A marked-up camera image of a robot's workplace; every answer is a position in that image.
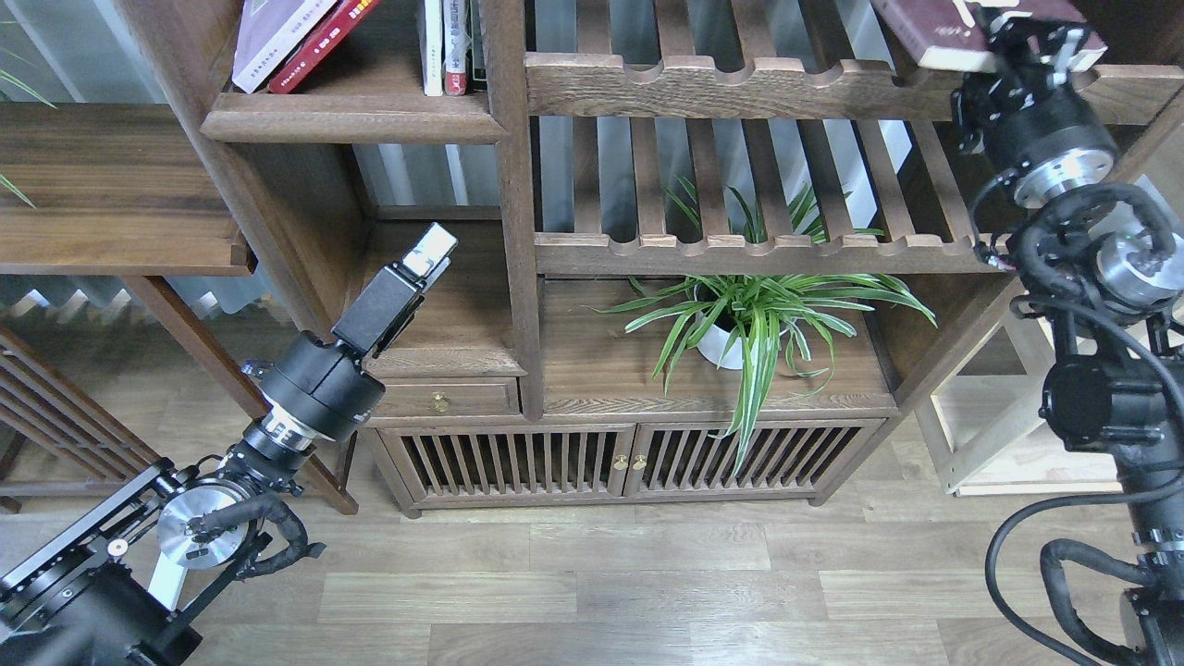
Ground maroon book white characters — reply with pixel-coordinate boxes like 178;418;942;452
871;1;1085;73

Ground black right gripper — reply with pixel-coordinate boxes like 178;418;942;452
953;6;1117;186

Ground red white upright book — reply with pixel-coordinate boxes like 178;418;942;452
440;0;471;96

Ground small wooden drawer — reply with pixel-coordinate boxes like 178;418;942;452
372;376;519;420

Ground dark slatted wooden chair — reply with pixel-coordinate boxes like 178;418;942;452
1;329;161;514

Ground green spider plant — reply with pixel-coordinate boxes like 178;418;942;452
585;174;937;475

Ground white paperback book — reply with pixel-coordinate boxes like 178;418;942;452
231;1;337;92

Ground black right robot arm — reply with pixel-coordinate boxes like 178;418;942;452
951;6;1183;665

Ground light wooden shelf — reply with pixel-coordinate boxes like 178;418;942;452
915;310;1120;497

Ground dark green upright book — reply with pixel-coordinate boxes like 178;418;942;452
468;0;489;92

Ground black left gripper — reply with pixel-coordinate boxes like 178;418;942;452
242;223;458;443

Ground white plant pot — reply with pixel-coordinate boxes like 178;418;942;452
691;283;785;372

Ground white metal leg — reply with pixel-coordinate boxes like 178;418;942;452
147;547;189;611

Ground dark wooden bookshelf cabinet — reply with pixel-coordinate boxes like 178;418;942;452
116;1;1011;505

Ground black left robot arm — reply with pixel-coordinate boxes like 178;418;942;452
4;223;458;665

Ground right slatted cabinet door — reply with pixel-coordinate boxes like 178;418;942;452
625;418;884;497

